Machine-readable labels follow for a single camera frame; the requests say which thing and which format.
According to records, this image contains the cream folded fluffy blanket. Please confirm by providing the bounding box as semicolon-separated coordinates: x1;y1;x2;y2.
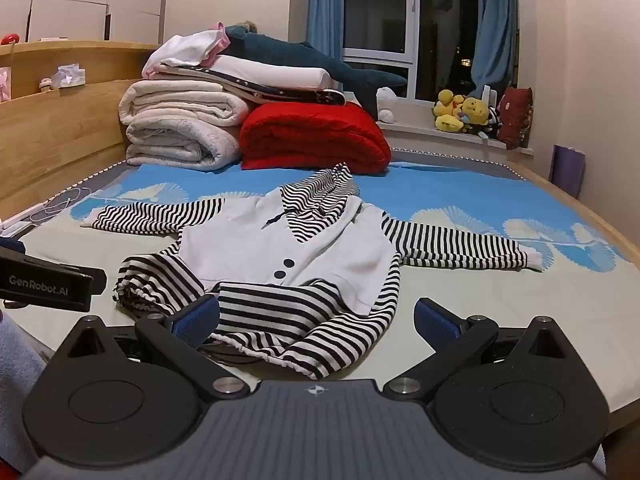
118;79;251;171

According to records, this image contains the blue curtain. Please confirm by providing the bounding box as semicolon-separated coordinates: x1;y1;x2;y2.
306;0;346;61
470;0;518;92

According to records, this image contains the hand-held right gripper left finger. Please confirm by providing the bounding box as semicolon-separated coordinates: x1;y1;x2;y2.
64;294;252;402

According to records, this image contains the red folded blanket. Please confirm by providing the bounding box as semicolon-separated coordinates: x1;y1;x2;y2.
239;102;392;177

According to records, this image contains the white pink folded cloth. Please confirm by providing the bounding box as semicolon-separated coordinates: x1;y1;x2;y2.
141;22;231;78

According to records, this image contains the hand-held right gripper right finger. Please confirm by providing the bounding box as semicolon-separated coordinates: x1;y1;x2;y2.
382;297;576;403

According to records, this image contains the white cable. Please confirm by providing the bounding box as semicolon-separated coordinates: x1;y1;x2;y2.
27;187;91;223

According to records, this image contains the blue white printed bed sheet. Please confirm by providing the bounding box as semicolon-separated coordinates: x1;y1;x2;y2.
0;152;640;441

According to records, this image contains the yellow plush toy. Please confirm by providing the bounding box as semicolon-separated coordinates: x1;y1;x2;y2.
433;89;463;133
459;97;490;136

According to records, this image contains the wooden headboard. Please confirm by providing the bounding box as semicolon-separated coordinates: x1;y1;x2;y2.
0;40;163;221

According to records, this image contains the white folded quilt navy edge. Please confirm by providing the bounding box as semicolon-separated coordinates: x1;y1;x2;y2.
142;55;346;107

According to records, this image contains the red cushion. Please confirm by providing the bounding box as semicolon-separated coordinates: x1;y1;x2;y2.
497;86;534;150

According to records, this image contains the tissue pack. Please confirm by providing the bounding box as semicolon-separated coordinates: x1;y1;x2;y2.
50;62;87;90

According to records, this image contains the black white striped child's top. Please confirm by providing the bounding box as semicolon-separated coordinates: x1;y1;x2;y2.
80;162;545;380

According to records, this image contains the wooden bed frame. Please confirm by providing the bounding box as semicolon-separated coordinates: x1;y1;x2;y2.
505;160;640;266

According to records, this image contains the blue shark plush toy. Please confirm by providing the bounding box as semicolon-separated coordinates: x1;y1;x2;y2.
222;22;408;113

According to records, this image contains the person's grey clothing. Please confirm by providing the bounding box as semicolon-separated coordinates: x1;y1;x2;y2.
0;312;48;473

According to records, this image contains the window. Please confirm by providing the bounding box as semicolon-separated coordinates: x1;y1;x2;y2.
342;0;481;103

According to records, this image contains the white plush toy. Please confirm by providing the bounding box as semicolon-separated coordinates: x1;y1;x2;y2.
376;87;397;123

